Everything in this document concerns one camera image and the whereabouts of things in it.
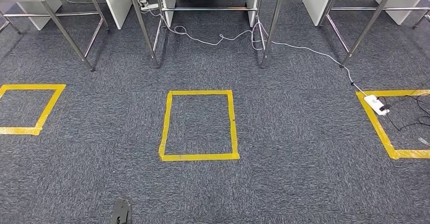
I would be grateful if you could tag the yellow floor tape square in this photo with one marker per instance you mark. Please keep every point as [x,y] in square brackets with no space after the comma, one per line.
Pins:
[50,108]
[201,156]

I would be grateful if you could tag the white power strip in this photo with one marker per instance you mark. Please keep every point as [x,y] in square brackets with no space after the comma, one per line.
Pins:
[374,103]
[149,6]

